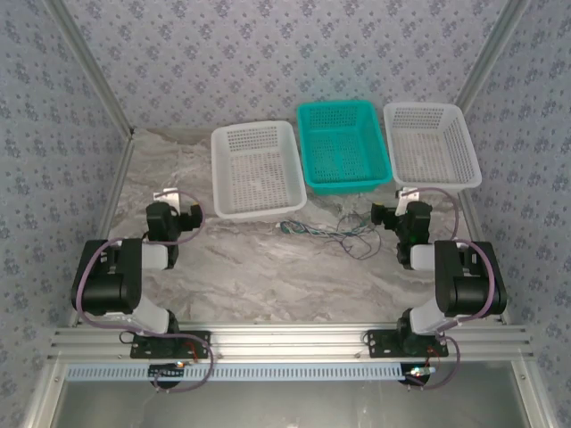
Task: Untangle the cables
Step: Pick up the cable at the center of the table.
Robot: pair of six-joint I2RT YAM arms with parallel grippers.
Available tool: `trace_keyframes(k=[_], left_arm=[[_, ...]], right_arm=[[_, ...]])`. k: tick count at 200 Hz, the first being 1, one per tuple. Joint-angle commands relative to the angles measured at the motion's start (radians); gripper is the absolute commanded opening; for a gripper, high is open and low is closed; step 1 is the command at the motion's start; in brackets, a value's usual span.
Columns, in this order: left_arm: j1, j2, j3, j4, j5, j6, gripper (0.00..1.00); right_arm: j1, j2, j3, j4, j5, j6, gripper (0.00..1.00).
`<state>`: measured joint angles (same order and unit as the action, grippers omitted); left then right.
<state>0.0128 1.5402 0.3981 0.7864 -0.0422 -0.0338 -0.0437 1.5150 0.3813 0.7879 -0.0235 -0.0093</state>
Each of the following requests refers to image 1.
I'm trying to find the thin dark cable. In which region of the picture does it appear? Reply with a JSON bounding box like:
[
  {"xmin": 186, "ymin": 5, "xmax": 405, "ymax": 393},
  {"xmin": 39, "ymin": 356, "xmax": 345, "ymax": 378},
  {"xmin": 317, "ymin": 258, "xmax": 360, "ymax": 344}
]
[{"xmin": 324, "ymin": 212, "xmax": 384, "ymax": 262}]

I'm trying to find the white basket with large holes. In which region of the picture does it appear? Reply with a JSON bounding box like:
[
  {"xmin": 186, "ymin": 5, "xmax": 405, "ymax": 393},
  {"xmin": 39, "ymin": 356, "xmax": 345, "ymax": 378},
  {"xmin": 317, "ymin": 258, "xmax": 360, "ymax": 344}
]
[{"xmin": 382, "ymin": 102, "xmax": 484, "ymax": 195}]

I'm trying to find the teal perforated plastic basket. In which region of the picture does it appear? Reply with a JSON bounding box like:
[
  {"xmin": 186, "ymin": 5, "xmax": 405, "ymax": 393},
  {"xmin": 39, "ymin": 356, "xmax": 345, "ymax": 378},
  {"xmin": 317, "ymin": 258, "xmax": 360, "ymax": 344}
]
[{"xmin": 296, "ymin": 100, "xmax": 394, "ymax": 196}]

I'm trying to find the white basket with small holes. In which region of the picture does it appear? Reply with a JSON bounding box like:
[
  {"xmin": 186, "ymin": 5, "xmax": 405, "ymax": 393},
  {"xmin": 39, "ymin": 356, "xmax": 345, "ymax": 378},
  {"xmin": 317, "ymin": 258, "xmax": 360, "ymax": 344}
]
[{"xmin": 210, "ymin": 119, "xmax": 309, "ymax": 223}]

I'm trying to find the small circuit board with LED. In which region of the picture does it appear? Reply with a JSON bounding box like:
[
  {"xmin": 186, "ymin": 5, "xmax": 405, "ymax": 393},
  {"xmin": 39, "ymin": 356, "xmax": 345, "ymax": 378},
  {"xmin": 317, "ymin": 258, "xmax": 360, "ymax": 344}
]
[
  {"xmin": 402, "ymin": 364, "xmax": 437, "ymax": 385},
  {"xmin": 148, "ymin": 360, "xmax": 187, "ymax": 381}
]

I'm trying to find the aluminium mounting beam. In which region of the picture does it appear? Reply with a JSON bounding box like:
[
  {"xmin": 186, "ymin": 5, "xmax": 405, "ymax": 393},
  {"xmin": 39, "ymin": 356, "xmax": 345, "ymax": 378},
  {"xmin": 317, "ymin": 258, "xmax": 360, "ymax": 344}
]
[{"xmin": 47, "ymin": 323, "xmax": 535, "ymax": 361}]

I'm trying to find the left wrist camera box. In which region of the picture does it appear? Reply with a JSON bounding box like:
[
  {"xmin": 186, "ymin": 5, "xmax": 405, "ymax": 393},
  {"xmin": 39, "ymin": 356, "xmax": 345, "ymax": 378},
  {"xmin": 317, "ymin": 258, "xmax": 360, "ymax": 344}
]
[{"xmin": 153, "ymin": 188, "xmax": 182, "ymax": 209}]

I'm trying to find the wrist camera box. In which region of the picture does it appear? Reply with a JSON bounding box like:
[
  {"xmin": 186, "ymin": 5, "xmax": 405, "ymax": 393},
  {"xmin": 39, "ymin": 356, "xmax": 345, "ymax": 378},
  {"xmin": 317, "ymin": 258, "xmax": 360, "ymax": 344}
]
[
  {"xmin": 153, "ymin": 188, "xmax": 182, "ymax": 209},
  {"xmin": 398, "ymin": 186, "xmax": 423, "ymax": 209}
]

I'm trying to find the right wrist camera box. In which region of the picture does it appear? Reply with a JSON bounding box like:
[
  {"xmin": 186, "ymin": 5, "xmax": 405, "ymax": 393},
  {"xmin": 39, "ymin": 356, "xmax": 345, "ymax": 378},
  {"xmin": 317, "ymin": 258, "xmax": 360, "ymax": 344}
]
[{"xmin": 398, "ymin": 186, "xmax": 423, "ymax": 209}]

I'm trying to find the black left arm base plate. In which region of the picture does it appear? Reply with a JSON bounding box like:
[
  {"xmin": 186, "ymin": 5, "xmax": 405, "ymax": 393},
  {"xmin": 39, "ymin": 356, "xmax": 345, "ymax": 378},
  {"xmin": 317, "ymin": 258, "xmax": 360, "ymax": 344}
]
[{"xmin": 129, "ymin": 330, "xmax": 211, "ymax": 359}]

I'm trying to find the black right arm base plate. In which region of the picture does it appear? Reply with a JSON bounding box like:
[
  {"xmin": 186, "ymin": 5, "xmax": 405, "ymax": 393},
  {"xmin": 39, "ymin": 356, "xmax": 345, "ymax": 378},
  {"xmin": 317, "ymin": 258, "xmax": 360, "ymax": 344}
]
[{"xmin": 366, "ymin": 329, "xmax": 450, "ymax": 359}]

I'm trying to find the aluminium frame post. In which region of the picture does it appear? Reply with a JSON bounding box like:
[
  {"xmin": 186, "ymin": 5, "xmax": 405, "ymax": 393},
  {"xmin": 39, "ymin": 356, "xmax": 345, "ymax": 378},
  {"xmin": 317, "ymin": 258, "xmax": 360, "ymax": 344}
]
[
  {"xmin": 454, "ymin": 0, "xmax": 534, "ymax": 112},
  {"xmin": 44, "ymin": 0, "xmax": 136, "ymax": 137}
]

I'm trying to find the white slotted cable duct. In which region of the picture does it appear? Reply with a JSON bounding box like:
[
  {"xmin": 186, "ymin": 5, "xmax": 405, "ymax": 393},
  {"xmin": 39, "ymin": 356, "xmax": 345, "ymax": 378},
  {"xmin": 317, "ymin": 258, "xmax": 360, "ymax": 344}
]
[{"xmin": 65, "ymin": 363, "xmax": 402, "ymax": 383}]

